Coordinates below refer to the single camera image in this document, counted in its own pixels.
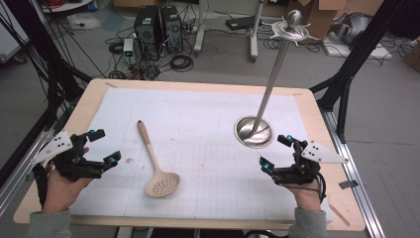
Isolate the clear plastic bag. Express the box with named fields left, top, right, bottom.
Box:
left=66, top=12, right=102, bottom=32

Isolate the person's right hand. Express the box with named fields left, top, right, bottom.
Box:
left=285, top=179, right=323, bottom=211

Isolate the grey bag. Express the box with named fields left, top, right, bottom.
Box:
left=330, top=12, right=372, bottom=46

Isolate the white foam board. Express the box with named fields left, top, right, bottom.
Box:
left=322, top=40, right=394, bottom=61

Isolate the aluminium rail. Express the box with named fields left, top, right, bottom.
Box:
left=0, top=128, right=56, bottom=217
left=320, top=108, right=386, bottom=238

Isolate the steel utensil stand with hooks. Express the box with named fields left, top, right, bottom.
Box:
left=233, top=9, right=321, bottom=149

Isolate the white stand leg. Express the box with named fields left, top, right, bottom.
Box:
left=193, top=0, right=208, bottom=58
left=249, top=0, right=265, bottom=62

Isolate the beige slotted spoon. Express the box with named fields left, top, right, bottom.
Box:
left=137, top=119, right=181, bottom=198

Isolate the black tape piece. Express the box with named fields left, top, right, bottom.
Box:
left=338, top=179, right=360, bottom=190

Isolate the thin wooden strip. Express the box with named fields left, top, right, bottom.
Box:
left=327, top=202, right=352, bottom=228

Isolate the white grid mat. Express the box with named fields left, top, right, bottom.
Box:
left=68, top=86, right=334, bottom=222

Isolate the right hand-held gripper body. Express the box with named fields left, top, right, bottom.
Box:
left=271, top=140, right=350, bottom=185

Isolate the coiled black cable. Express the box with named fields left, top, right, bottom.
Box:
left=169, top=54, right=194, bottom=73

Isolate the black computer tower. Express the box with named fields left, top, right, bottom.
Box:
left=159, top=5, right=184, bottom=55
left=133, top=4, right=160, bottom=61

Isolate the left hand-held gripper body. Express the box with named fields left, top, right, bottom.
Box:
left=31, top=129, right=107, bottom=182

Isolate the white cabinet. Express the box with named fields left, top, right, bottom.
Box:
left=0, top=0, right=30, bottom=64

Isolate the thick black gripper cable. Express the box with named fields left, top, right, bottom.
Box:
left=32, top=163, right=50, bottom=208

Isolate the wooden table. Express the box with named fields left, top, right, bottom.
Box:
left=13, top=77, right=367, bottom=232

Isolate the flat black device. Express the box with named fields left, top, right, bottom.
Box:
left=225, top=15, right=263, bottom=32

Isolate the black frame strut with cables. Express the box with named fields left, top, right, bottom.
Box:
left=0, top=0, right=94, bottom=133

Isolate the person's left hand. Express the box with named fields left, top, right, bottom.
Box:
left=43, top=170, right=93, bottom=214

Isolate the brown cardboard box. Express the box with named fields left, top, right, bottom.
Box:
left=402, top=39, right=420, bottom=73

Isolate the small white power box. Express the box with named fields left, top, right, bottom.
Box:
left=123, top=38, right=135, bottom=65

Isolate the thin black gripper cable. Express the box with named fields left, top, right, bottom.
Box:
left=315, top=171, right=328, bottom=203

